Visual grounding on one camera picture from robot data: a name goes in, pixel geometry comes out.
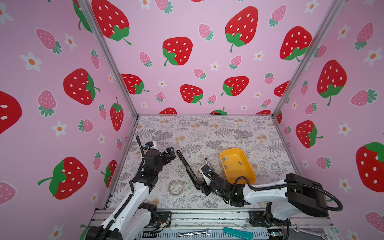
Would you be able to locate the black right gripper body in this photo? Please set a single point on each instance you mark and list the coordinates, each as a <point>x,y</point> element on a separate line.
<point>206,188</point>

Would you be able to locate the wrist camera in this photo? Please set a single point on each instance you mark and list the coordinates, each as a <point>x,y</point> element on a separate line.
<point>207,171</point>
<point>151,146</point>

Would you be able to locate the aluminium corner post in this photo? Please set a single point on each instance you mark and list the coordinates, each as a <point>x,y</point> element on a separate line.
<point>90,17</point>
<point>324,27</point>

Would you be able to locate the clear tape roll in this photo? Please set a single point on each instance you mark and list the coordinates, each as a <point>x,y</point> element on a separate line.
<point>176,188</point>

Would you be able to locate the yellow plastic tray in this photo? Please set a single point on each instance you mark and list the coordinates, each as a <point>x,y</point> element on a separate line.
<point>234,170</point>

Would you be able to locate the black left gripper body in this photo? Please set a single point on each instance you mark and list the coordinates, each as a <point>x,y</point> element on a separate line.
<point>163,160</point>

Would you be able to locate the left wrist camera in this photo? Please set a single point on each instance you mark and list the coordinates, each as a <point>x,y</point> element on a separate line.
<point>151,146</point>

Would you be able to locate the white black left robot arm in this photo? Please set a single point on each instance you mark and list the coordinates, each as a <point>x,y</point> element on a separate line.
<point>133,214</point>

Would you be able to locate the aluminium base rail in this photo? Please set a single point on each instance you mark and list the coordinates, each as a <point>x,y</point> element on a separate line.
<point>172,221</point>

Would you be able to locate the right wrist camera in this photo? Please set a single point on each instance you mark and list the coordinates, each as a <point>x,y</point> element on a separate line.
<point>207,171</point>

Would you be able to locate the teal handled tool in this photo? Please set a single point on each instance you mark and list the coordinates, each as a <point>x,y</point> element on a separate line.
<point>244,235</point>

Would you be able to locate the silver wrench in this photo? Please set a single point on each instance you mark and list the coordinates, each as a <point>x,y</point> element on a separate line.
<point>321,235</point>
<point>206,232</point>

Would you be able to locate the aluminium corner post left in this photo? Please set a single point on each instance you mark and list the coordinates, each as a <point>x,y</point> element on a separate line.
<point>90,17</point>

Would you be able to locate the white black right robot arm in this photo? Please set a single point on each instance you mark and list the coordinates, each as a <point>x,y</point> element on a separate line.
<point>287,198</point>

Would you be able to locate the aluminium corner post right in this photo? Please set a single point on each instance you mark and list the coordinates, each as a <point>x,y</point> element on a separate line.
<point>324,27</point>

